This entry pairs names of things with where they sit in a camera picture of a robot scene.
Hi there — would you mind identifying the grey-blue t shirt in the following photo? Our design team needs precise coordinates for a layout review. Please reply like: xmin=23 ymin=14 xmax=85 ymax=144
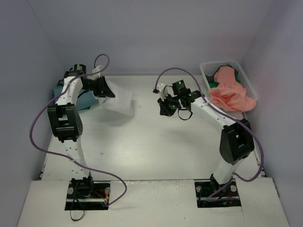
xmin=53 ymin=86 xmax=98 ymax=111

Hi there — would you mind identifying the white t shirt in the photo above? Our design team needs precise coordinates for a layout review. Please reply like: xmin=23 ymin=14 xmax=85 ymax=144
xmin=97 ymin=79 xmax=134 ymax=117

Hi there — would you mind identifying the white laundry basket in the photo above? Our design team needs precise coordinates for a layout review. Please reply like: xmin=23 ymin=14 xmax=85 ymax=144
xmin=199 ymin=60 xmax=259 ymax=101

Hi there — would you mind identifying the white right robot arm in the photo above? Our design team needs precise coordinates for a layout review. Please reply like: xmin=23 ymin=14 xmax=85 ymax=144
xmin=153 ymin=80 xmax=255 ymax=195

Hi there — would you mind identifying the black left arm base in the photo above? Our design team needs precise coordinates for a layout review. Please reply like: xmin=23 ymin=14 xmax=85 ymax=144
xmin=64 ymin=182 xmax=111 ymax=211

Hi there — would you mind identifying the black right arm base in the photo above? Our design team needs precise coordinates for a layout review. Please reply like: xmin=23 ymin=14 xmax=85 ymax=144
xmin=194 ymin=179 xmax=241 ymax=209

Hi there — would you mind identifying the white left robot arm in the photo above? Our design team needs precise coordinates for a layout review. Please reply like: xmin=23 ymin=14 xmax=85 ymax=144
xmin=47 ymin=64 xmax=115 ymax=199

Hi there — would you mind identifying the pink t shirt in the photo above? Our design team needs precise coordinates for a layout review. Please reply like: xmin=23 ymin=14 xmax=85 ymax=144
xmin=208 ymin=66 xmax=257 ymax=113

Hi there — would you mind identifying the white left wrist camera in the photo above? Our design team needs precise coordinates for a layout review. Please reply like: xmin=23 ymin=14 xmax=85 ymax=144
xmin=90 ymin=65 xmax=104 ymax=79

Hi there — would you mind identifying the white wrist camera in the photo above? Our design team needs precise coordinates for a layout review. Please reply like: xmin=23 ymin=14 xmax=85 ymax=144
xmin=153 ymin=83 xmax=171 ymax=101
xmin=90 ymin=65 xmax=104 ymax=79

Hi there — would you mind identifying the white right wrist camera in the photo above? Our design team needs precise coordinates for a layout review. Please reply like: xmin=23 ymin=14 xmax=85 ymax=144
xmin=153 ymin=83 xmax=171 ymax=101

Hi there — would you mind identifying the black loop cable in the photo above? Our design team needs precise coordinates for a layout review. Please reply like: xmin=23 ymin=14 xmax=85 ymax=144
xmin=69 ymin=198 xmax=85 ymax=222

